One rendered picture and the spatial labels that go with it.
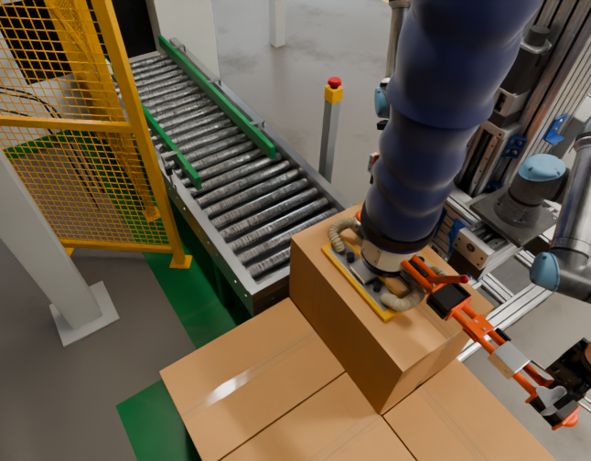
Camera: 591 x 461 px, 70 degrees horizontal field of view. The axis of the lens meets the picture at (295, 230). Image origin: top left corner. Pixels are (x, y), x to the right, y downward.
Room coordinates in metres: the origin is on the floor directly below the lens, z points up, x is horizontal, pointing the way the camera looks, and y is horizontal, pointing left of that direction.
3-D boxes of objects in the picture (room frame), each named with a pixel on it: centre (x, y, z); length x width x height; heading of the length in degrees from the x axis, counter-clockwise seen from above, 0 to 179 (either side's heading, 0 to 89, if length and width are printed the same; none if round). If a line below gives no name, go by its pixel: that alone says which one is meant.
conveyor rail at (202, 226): (1.89, 0.85, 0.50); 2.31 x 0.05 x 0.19; 36
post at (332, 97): (1.90, -0.16, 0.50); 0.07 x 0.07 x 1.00; 36
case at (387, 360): (0.84, -0.32, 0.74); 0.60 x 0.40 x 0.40; 35
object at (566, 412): (0.36, -0.65, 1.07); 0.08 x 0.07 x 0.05; 35
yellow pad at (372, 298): (0.80, -0.23, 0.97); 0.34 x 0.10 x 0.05; 35
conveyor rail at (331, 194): (2.28, 0.33, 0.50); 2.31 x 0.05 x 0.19; 36
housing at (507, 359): (0.48, -0.58, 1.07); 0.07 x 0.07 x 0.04; 35
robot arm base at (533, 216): (1.05, -0.78, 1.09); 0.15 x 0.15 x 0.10
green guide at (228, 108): (2.53, 0.58, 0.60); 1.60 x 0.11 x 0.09; 36
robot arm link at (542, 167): (1.05, -0.79, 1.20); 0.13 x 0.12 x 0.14; 68
